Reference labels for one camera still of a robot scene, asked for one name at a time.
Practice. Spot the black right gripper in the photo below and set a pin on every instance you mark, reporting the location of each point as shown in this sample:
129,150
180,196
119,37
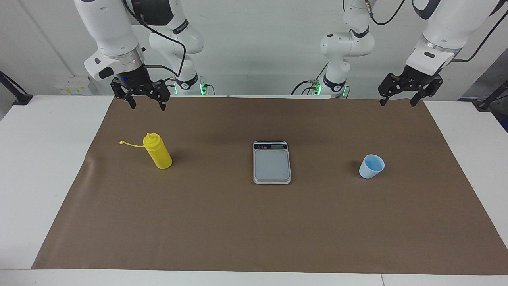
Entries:
135,79

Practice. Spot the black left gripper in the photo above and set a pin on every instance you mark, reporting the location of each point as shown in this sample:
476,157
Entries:
416,78

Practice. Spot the yellow squeeze bottle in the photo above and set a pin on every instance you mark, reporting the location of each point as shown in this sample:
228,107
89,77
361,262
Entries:
158,155

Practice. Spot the light blue plastic cup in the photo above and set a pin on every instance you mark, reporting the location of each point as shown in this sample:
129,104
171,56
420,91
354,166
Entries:
369,171

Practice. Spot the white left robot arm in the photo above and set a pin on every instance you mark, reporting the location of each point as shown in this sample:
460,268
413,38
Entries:
440,24

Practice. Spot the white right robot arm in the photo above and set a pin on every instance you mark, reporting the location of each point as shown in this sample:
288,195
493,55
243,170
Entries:
107,28

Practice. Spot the silver digital kitchen scale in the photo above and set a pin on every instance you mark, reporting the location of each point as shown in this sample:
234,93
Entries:
272,165

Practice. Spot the black table clamp stand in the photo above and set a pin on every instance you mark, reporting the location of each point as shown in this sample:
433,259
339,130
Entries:
486,104
22,98

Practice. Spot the brown table mat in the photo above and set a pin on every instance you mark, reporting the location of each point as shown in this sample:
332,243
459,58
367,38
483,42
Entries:
238,230

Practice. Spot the white wall socket strip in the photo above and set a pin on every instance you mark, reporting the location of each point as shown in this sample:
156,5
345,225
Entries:
73,89

